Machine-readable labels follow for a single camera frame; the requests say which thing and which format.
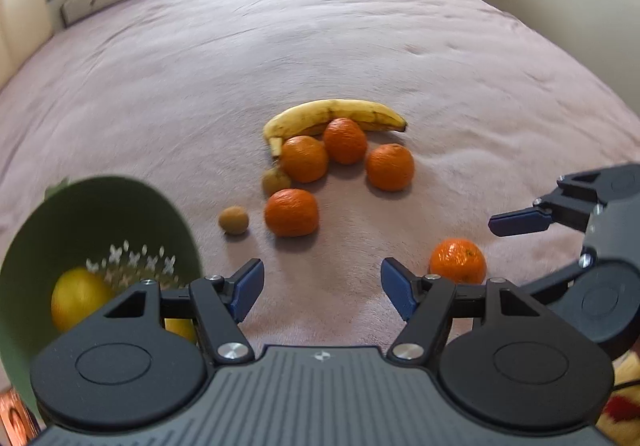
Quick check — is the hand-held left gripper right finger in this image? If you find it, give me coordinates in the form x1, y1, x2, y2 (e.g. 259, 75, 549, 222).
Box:
380, 257, 544, 363

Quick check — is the red yellow patterned cloth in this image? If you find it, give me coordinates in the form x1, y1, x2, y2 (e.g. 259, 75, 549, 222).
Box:
597, 356, 640, 446

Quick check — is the pink blanket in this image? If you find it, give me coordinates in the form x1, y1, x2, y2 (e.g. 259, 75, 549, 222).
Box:
0, 0, 640, 362

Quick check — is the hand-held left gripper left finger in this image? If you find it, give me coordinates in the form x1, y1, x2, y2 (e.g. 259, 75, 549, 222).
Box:
101, 258, 265, 363

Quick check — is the small yellow citrus fruit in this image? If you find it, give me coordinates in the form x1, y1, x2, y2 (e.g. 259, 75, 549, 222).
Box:
164, 318, 197, 345

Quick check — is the orange patterned object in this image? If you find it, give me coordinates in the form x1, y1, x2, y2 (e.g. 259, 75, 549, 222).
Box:
0, 388, 41, 446

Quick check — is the orange mandarin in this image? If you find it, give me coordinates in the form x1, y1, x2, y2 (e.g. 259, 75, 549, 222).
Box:
280, 135, 329, 184
365, 143, 416, 192
429, 238, 487, 285
264, 188, 320, 238
323, 117, 369, 165

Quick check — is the yellow banana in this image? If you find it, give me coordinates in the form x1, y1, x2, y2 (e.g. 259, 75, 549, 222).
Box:
263, 99, 408, 158

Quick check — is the green strainer bowl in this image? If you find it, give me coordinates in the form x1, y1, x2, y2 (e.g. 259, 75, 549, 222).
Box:
0, 176, 203, 419

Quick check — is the large yellow citrus fruit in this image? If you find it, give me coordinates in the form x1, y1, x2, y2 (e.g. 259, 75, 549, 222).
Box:
51, 267, 118, 333

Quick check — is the brown kiwi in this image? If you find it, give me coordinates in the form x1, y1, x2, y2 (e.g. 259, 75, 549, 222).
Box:
262, 167, 293, 197
218, 206, 249, 236

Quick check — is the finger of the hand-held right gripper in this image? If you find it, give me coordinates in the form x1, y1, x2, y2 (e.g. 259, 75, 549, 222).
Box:
526, 251, 599, 303
488, 165, 640, 237

